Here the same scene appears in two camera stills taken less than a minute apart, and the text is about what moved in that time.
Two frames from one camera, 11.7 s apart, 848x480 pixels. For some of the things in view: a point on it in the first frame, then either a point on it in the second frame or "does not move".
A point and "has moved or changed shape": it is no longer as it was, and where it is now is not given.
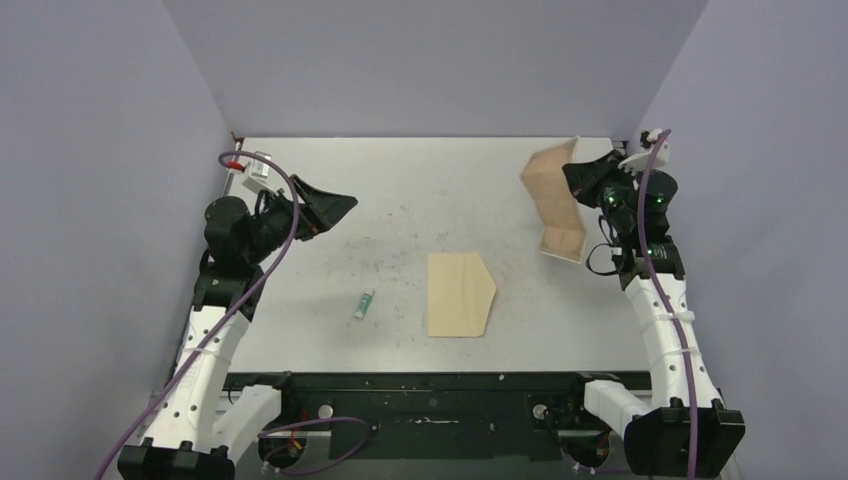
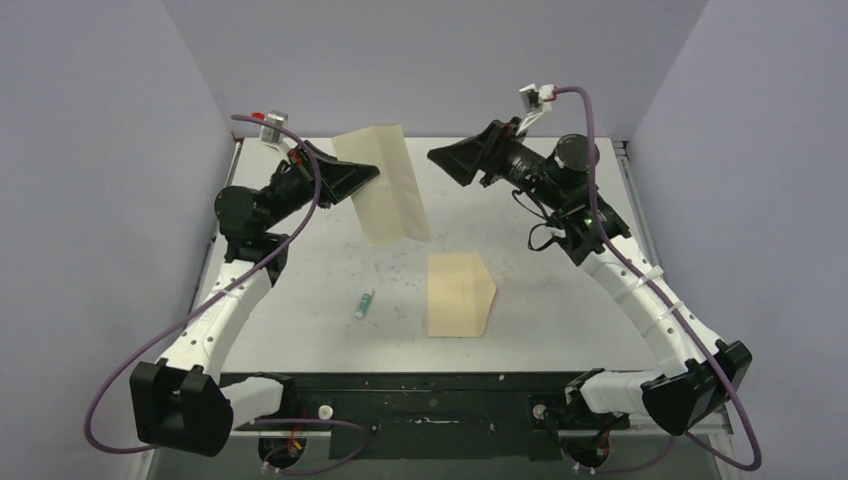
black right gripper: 585,178 → 484,155
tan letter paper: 563,234 has moved or changed shape
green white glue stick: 364,304 does not move
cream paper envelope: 460,294 does not move
